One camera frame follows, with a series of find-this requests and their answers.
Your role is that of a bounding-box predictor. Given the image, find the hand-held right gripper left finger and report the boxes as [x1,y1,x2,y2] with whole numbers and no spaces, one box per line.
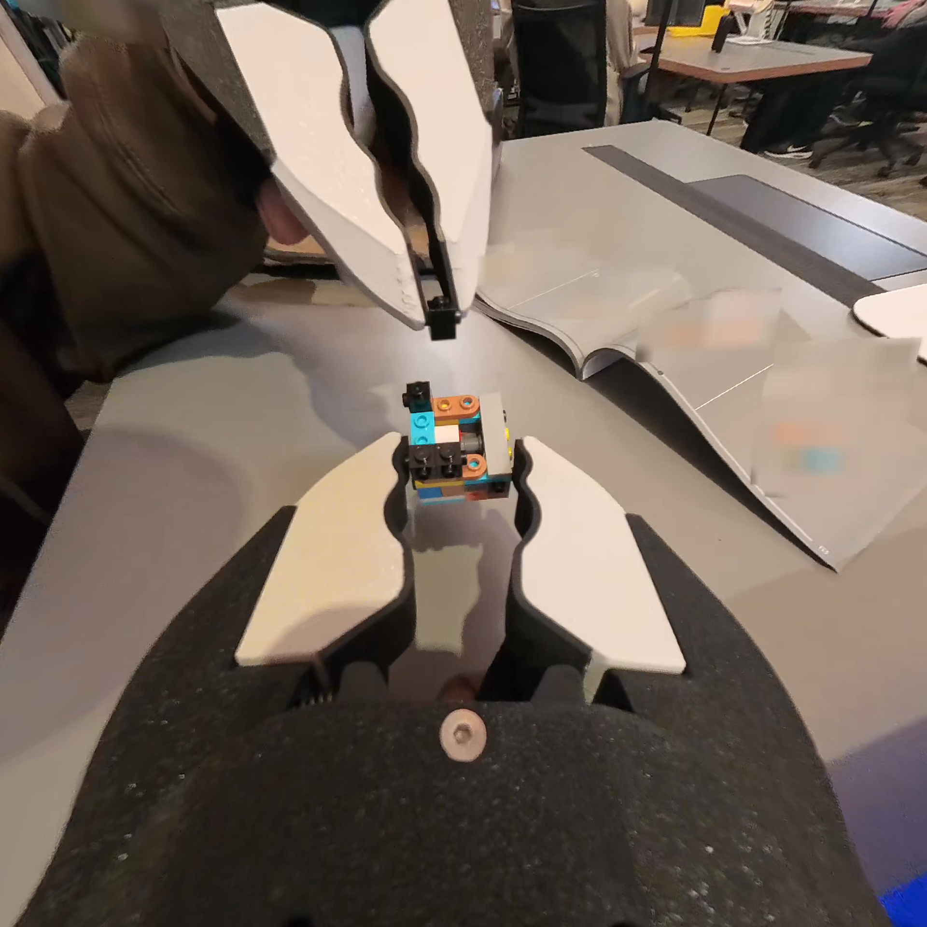
[234,432,416,667]

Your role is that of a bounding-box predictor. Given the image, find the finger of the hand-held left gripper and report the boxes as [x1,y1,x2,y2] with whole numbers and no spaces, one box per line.
[365,0,504,314]
[216,0,430,333]

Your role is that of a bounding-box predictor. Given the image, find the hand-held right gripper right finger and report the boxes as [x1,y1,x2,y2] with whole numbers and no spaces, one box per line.
[510,435,688,705]

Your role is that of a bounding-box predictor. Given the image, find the multicoloured toy brick model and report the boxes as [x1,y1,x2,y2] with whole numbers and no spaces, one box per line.
[403,381,517,508]

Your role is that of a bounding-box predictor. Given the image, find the grey desk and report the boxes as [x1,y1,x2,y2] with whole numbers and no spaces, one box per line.
[0,119,927,927]

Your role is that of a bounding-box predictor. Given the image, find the person's left hand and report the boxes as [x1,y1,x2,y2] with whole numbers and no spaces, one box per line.
[255,174,314,249]

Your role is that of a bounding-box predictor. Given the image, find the black mesh office chair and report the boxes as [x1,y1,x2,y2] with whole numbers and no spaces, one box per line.
[510,0,611,140]

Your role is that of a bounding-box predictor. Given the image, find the grey instruction booklet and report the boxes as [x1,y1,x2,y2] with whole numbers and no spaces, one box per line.
[474,239,922,575]

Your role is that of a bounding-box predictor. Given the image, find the yellow box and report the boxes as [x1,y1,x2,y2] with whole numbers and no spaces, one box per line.
[666,3,730,37]

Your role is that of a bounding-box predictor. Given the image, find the wood-edged office table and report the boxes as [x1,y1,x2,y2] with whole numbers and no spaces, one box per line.
[637,29,874,139]

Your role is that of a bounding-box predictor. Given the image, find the person's brown jacket torso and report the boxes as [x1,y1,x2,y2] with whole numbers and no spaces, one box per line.
[0,290,98,631]

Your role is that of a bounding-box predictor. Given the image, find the white tray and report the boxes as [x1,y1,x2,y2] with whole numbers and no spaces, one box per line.
[852,284,927,365]

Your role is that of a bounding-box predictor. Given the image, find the black swivel chair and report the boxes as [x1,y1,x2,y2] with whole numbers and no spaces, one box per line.
[810,72,927,179]

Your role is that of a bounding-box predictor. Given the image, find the dark desk cable cover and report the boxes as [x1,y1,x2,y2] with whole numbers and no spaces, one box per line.
[583,145,927,305]

